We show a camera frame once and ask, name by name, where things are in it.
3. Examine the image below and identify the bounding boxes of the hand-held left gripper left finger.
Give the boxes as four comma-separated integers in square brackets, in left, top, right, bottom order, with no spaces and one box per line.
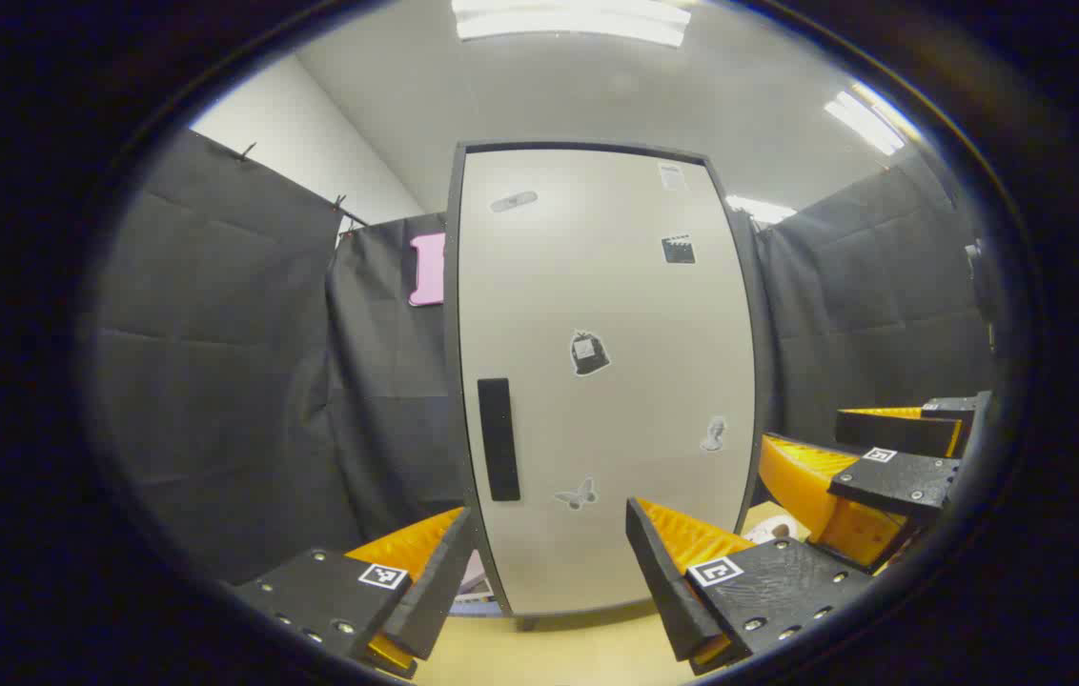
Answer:
[233,505,478,679]

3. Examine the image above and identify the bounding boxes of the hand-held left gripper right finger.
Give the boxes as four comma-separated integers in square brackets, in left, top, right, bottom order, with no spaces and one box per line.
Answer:
[625,495,876,676]

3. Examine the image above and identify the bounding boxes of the grey cabinet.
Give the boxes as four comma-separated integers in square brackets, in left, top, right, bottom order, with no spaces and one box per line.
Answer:
[444,140,775,632]

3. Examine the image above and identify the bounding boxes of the black door handle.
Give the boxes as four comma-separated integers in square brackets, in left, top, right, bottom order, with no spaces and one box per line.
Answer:
[477,378,521,502]

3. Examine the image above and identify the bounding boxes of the small stacked boxes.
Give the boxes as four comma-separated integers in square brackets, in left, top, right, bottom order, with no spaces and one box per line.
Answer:
[452,551,505,615]

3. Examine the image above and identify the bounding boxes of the ceiling light panel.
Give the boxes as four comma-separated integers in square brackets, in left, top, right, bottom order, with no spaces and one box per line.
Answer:
[725,195,798,226]
[824,84,907,156]
[452,0,693,49]

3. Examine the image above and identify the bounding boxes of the black backdrop cloth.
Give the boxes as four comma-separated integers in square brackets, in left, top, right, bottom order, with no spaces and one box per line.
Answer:
[90,129,1000,584]

